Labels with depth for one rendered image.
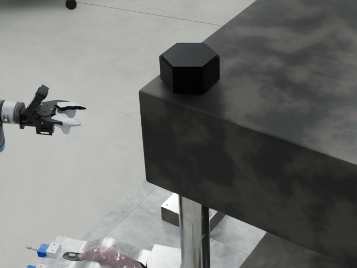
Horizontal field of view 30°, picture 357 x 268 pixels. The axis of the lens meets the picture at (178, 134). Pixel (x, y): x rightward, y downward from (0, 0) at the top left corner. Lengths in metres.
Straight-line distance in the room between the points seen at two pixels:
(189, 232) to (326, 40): 0.45
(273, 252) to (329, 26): 0.49
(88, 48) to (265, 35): 4.33
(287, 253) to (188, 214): 0.29
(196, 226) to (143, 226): 1.32
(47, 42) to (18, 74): 0.53
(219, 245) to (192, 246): 1.19
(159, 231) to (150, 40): 3.18
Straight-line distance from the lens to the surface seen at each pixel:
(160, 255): 2.34
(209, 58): 1.09
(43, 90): 2.09
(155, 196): 2.73
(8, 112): 2.16
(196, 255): 1.35
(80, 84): 5.06
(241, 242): 2.53
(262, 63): 1.18
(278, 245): 1.48
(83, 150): 4.37
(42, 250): 2.48
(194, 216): 1.28
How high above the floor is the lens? 2.59
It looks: 36 degrees down
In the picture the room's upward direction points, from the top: 3 degrees counter-clockwise
